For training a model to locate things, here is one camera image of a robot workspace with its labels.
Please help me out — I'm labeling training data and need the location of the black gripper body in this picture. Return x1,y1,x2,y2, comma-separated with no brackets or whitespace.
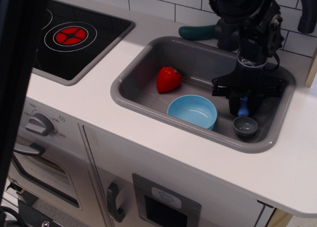
212,60,285,97

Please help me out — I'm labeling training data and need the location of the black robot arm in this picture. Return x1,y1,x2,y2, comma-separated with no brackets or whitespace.
209,0,285,116

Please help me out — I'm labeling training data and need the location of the grey oven knob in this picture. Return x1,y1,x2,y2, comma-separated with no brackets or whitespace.
25,113,54,136

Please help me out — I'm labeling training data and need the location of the grey oven door handle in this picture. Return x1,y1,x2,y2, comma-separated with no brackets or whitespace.
13,143,45,157

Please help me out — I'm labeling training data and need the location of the toy oven door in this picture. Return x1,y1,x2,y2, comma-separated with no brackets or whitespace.
8,128,105,227

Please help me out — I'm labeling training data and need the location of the grey cabinet door handle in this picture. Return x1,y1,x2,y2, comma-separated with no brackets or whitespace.
106,182,125,223

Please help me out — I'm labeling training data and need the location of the black toy stovetop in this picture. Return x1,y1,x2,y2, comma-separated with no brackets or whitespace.
32,0,135,86

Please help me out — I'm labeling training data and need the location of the red toy strawberry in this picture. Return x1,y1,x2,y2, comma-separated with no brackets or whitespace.
157,66,182,93

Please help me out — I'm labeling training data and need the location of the black cable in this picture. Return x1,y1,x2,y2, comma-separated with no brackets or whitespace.
0,205,32,227

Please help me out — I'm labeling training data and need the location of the blue grey toy spoon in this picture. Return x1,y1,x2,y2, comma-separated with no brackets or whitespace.
232,96,259,137

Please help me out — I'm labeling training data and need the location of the light blue bowl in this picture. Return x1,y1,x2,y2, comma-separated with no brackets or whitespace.
167,94,218,130

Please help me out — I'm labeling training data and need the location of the dark grey faucet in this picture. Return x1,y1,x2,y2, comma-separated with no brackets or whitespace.
214,0,317,52

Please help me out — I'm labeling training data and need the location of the grey dispenser panel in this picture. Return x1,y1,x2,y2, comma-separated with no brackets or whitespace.
132,174,201,227

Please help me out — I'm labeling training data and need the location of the teal toy vegetable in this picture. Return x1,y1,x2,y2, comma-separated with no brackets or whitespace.
178,25,216,41

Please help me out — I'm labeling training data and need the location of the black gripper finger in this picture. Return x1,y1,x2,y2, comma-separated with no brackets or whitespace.
229,95,240,115
247,93,265,116

